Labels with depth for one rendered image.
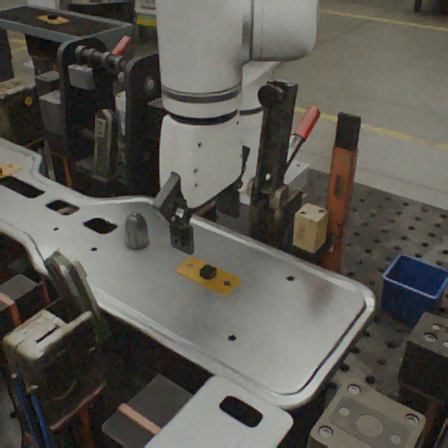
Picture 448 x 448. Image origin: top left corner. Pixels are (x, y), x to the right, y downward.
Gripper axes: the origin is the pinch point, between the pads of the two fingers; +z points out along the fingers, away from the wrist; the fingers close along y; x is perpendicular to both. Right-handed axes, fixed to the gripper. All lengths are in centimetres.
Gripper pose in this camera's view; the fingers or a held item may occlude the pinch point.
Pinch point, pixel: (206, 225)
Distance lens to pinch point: 66.4
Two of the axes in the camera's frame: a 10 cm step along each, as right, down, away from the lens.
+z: 0.1, 8.2, 5.7
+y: -5.9, 4.7, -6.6
